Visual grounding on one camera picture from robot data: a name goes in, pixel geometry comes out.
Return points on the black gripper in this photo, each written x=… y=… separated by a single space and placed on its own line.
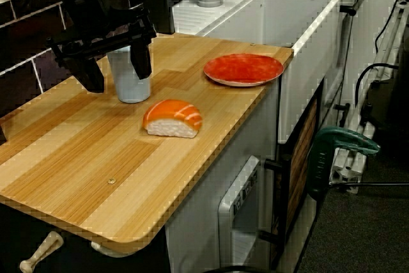
x=105 y=36

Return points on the light blue plastic cup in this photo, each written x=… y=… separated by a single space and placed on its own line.
x=128 y=89

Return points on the salmon nigiri sushi toy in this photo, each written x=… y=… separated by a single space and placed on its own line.
x=172 y=119

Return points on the black tiled shelf hutch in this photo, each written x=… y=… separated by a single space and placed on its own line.
x=25 y=71

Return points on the red round plate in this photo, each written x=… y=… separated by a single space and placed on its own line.
x=243 y=70

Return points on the white toy kitchen unit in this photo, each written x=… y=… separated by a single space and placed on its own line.
x=303 y=30

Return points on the black framed wood door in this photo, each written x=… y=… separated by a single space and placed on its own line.
x=300 y=164

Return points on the grey toy dispenser panel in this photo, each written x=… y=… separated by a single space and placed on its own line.
x=243 y=238

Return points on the green metal clamp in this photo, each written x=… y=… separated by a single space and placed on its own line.
x=322 y=158

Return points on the aluminium frame rail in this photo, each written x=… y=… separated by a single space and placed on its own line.
x=348 y=174

